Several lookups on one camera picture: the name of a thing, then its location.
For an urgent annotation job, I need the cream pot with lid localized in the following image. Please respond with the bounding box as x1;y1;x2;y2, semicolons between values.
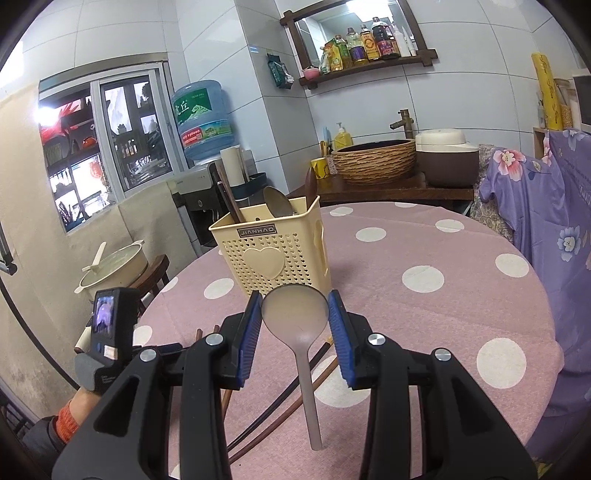
75;240;149;296

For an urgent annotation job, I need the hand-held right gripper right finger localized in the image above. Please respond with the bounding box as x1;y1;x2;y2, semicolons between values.
327;289;539;480

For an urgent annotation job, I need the blue water bottle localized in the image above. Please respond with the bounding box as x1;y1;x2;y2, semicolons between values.
171;80;235;162

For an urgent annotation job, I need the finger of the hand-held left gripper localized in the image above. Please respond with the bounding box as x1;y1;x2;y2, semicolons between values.
135;343;186;356

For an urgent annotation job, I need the purple floral cloth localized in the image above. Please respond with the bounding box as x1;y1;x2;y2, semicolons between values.
478;129;591;467

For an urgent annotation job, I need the woven wash basin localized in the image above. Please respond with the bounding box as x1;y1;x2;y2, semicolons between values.
331;138;417;185

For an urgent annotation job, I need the bronze faucet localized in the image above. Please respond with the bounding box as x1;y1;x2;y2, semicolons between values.
389;109;415;140

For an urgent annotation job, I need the cream long-handled pot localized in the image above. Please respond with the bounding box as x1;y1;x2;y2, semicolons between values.
74;323;95;356

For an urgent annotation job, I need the brown and white rice cooker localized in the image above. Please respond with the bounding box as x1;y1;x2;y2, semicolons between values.
414;129;481;188

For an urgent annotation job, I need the person's left forearm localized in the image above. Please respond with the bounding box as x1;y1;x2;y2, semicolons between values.
21;399;93;462

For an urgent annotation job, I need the blue wall holder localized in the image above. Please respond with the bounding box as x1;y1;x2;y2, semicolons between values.
231;172;269;199

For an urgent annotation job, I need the wooden framed mirror shelf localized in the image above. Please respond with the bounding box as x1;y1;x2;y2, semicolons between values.
279;0;438;88

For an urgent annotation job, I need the white microwave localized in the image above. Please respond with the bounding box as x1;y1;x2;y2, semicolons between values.
570;69;591;127

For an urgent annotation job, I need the dark wooden chair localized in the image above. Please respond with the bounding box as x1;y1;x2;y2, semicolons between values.
134;255;171;301

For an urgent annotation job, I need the sliding window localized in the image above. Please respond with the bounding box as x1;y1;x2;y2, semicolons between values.
39;62;176;232

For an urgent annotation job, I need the yellow wrapping roll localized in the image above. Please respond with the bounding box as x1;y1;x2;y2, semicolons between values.
531;52;561;130

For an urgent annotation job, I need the grey patterned cloth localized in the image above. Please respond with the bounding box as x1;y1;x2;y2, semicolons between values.
468;144;515;245

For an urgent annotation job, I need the red paper flower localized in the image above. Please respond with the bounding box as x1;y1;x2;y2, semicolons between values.
41;104;77;139

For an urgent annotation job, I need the yellow oil bottle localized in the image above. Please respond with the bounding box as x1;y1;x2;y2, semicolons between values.
332;36;352;71

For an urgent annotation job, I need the orange label bottle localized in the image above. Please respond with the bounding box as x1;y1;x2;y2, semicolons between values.
360;24;382;62

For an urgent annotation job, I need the grey water dispenser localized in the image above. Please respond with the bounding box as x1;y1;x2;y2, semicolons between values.
167;164;222;259

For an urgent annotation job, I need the amber sauce bottle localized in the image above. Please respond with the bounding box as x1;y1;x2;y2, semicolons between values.
346;27;368;65

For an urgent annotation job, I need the green hanging packet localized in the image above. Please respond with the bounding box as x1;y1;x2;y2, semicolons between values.
267;53;295;89

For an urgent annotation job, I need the yellow soap pump bottle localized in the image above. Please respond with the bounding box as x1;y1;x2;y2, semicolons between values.
333;122;354;151

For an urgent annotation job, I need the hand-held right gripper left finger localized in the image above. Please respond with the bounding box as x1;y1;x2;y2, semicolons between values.
52;290;265;480

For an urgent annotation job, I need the dark wooden counter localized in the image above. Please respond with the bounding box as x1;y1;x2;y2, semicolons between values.
307;173;476;215

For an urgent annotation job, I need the person's left hand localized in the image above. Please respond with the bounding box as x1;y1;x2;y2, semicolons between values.
69;385;100;414

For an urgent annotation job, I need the cream plastic utensil holder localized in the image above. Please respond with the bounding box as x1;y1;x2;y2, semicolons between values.
209;196;332;298

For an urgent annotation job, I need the dark soy sauce bottle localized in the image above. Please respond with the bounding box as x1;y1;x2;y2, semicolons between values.
372;17;400;60

